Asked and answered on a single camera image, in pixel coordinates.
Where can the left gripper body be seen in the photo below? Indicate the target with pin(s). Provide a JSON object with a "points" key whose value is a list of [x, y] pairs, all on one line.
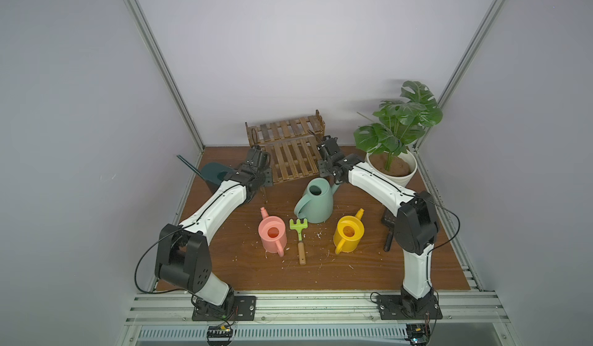
{"points": [[259, 159]]}

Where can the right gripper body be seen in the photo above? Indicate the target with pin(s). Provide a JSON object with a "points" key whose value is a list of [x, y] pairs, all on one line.
{"points": [[328, 148]]}

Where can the dark teal watering can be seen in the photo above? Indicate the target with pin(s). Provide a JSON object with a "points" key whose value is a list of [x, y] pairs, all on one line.
{"points": [[213, 173]]}

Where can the wooden slatted shelf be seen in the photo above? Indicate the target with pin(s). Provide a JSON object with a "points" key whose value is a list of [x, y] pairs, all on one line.
{"points": [[292, 145]]}

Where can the light green watering can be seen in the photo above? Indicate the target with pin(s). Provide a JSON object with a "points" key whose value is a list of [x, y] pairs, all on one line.
{"points": [[317, 202]]}

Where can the pink watering can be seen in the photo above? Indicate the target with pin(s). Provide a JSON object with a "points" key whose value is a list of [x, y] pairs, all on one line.
{"points": [[272, 232]]}

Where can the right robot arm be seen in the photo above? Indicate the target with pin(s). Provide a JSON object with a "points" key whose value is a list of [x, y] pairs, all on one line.
{"points": [[416, 221]]}

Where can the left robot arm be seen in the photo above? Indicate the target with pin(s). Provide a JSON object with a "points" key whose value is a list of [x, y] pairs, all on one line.
{"points": [[183, 258]]}

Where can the yellow watering can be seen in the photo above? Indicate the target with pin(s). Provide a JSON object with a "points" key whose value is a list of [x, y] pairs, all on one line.
{"points": [[348, 233]]}

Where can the green toy rake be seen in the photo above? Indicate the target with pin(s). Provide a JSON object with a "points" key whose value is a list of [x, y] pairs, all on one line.
{"points": [[299, 225]]}

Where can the white ribbed plant pot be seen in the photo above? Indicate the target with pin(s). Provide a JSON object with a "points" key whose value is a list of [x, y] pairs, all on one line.
{"points": [[399, 169]]}

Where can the green monstera plant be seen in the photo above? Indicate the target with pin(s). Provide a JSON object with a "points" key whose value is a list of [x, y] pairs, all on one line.
{"points": [[401, 121]]}

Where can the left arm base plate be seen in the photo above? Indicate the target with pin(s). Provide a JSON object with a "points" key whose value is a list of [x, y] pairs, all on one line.
{"points": [[234, 308]]}

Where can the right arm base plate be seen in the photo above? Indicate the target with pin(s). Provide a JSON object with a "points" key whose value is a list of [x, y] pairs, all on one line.
{"points": [[407, 308]]}

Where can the aluminium front rail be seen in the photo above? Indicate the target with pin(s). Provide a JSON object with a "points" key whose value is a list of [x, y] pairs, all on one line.
{"points": [[320, 307]]}

